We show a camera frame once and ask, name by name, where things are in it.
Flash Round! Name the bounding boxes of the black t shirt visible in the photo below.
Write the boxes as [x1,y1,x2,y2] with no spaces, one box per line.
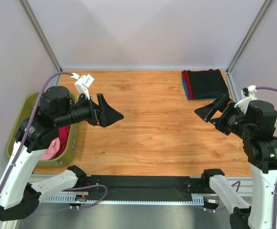
[188,69,229,100]

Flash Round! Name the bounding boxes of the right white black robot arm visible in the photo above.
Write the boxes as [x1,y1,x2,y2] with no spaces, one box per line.
[195,94,277,229]

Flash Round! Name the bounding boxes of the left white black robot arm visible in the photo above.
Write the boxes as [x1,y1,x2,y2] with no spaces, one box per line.
[0,86,123,221]

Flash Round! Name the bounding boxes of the folded blue shirt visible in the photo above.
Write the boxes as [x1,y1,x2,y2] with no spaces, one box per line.
[182,76,191,101]

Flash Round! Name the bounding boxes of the magenta shirt in bin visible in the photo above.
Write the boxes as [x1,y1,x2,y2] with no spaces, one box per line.
[55,125,71,157]

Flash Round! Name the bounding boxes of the folded dark red shirt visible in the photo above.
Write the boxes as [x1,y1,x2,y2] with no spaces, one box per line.
[181,69,221,100]

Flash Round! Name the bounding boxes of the pink shirt in bin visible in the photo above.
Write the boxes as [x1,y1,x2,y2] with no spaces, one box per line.
[40,138,61,161]

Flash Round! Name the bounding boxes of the olive green plastic bin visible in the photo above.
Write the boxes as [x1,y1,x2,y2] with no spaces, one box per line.
[5,92,78,167]

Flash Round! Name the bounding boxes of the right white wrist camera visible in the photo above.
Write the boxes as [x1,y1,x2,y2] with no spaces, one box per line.
[234,85,257,114]

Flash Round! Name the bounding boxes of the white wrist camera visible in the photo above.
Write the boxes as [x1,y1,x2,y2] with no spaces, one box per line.
[71,73,94,99]
[234,85,257,114]

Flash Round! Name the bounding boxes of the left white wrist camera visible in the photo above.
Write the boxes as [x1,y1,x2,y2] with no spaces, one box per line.
[71,73,94,99]

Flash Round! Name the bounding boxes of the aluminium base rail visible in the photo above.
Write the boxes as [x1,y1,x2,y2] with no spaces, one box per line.
[31,174,253,206]

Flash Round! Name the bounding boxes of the right aluminium corner post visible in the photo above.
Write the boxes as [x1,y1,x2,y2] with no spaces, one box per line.
[226,0,275,73]

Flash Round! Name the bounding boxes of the aluminium corner post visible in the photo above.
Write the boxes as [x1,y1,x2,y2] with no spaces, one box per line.
[226,0,275,73]
[19,0,62,72]

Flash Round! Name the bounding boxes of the left aluminium corner post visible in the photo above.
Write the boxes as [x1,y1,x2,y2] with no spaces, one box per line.
[19,0,62,72]

